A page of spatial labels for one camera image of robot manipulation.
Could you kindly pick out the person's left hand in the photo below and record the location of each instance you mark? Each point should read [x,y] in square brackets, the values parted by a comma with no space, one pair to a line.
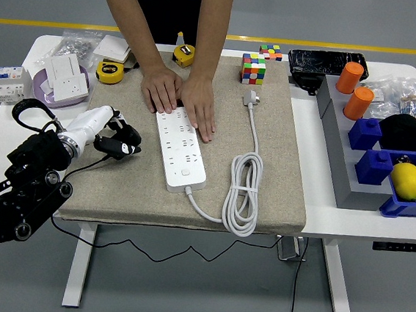
[200,103]

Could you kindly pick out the person's right hand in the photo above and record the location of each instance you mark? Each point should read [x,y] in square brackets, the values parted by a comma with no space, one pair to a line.
[161,89]

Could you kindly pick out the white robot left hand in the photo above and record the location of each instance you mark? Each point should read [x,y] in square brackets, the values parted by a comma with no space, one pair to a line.
[87,124]

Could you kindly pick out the black plug adapter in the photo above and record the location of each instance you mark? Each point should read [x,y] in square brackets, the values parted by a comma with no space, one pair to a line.
[130,134]

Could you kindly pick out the white power strip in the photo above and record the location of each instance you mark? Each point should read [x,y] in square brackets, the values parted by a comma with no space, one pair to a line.
[183,161]

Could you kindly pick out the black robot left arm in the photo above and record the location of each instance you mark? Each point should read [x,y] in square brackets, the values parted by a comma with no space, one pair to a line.
[15,204]

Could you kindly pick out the person's right forearm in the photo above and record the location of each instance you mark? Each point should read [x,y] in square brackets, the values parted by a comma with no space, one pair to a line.
[129,15]

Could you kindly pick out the person's left forearm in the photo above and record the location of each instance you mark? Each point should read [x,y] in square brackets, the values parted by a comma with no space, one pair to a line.
[213,24]

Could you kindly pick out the yellow black tape measure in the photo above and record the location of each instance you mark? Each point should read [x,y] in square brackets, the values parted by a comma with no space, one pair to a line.
[110,73]
[184,55]

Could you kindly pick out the purple bowl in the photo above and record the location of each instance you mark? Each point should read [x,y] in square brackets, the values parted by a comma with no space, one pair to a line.
[41,90]

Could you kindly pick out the large colourful puzzle cube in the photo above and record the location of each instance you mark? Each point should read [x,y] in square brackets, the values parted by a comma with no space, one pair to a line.
[254,70]

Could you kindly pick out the clear bag of screws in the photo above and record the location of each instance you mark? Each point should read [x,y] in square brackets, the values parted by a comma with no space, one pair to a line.
[75,45]

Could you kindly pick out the grey-brown mat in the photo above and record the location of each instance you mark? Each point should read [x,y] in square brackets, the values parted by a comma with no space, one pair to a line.
[130,193]

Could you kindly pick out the black table control panel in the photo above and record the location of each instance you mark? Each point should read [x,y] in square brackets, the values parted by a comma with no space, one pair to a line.
[400,247]

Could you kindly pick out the person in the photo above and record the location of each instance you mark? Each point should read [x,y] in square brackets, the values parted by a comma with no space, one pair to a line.
[167,4]

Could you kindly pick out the white circuit breaker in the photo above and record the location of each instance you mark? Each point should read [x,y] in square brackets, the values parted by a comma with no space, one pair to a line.
[11,83]

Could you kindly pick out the small colourful puzzle cube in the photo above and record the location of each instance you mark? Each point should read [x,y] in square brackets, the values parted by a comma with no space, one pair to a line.
[271,52]

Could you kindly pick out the white table leg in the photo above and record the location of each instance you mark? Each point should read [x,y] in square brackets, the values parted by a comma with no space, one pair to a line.
[79,265]
[337,283]

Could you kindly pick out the black power adapter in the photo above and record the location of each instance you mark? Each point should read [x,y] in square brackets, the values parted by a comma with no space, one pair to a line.
[305,83]

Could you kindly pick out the blue plastic bin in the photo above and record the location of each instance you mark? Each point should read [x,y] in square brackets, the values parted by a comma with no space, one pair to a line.
[409,210]

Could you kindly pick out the black plastic tray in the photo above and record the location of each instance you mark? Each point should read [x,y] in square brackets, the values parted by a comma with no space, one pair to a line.
[324,62]

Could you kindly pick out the yellow lemon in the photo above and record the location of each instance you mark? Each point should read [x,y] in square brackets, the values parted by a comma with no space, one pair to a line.
[407,181]

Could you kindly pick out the orange cylinder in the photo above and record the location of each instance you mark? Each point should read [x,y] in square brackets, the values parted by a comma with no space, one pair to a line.
[350,78]
[359,103]

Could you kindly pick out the silver box under table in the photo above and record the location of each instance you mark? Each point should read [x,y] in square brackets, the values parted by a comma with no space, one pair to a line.
[290,249]

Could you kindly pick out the blue block with knob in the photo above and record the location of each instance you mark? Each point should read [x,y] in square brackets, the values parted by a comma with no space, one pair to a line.
[366,134]
[375,168]

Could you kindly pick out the grey stepped block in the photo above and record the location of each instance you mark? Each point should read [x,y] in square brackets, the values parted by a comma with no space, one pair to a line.
[349,177]

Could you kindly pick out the clear bag of small parts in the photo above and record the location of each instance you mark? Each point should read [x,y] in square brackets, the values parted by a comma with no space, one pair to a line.
[381,97]

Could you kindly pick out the black cloth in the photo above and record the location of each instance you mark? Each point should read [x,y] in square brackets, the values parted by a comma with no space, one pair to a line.
[412,134]

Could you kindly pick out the white wall socket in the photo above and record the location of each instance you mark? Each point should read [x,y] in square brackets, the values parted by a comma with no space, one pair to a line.
[71,85]

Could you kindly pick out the white switch plate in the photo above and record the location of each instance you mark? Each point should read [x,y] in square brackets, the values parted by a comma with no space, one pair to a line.
[65,65]

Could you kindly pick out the white square switch panel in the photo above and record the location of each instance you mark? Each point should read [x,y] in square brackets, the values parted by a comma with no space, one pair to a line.
[112,48]

